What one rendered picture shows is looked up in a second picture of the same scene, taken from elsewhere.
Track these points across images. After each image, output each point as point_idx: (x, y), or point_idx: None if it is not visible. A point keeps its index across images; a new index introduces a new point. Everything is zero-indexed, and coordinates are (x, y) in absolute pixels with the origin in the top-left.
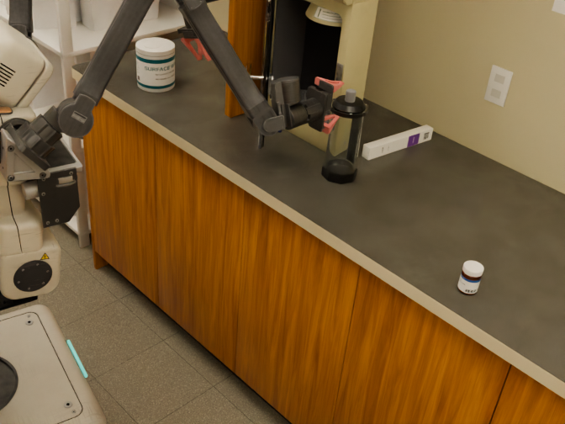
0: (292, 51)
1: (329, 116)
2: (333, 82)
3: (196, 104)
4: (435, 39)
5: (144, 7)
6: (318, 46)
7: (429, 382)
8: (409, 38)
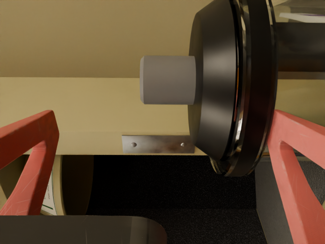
0: (182, 234)
1: (284, 181)
2: (20, 182)
3: None
4: (149, 4)
5: None
6: (175, 183)
7: None
8: (161, 49)
